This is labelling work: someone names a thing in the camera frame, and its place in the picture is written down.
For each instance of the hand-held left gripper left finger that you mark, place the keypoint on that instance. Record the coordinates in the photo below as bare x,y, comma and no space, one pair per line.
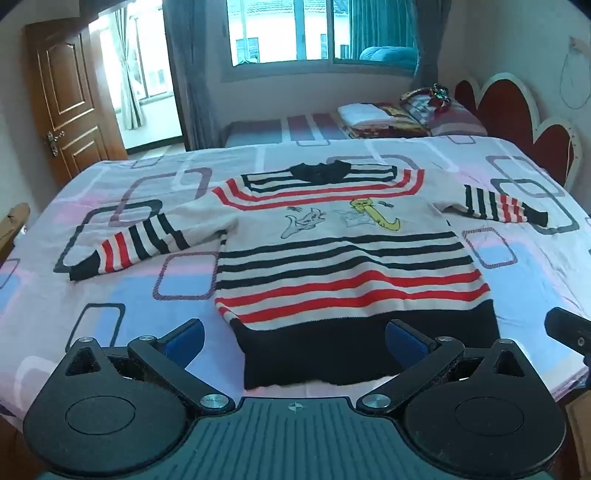
184,344

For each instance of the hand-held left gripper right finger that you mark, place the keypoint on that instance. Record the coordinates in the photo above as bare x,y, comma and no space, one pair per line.
404,344

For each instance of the striped knit sweater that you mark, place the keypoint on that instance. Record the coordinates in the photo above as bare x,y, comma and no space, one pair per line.
346,258

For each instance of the grey curtain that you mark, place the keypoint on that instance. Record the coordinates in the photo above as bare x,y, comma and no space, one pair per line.
194,69
429,41

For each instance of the bedroom window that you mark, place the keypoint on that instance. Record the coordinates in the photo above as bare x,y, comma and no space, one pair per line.
277,32

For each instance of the brown wooden door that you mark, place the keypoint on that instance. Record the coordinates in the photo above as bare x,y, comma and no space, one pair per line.
69,92

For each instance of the teal cushion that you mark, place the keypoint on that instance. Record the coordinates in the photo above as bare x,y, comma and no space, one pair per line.
390,55

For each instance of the white sheer curtain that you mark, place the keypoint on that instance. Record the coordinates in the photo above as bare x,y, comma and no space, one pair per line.
129,69

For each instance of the striped pillow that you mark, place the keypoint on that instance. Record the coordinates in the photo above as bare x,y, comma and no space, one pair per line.
455,121

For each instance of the striped mattress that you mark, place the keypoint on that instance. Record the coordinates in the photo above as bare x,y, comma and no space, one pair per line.
258,131

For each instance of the red scalloped headboard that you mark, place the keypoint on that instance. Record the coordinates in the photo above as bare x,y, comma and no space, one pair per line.
503,110

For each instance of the colourful fabric item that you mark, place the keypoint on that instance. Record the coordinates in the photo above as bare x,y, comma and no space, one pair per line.
434,94

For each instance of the white folded cloth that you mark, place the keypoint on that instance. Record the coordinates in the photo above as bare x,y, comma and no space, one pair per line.
362,113

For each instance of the teal curtain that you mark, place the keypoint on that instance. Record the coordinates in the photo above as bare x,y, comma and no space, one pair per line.
383,23

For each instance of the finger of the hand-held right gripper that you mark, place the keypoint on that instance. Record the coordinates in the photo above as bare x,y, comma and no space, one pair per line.
565,330

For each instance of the red yellow folded blanket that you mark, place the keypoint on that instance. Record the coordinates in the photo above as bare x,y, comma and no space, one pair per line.
392,127

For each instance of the bed with patterned sheet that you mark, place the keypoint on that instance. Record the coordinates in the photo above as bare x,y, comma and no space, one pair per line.
138,295

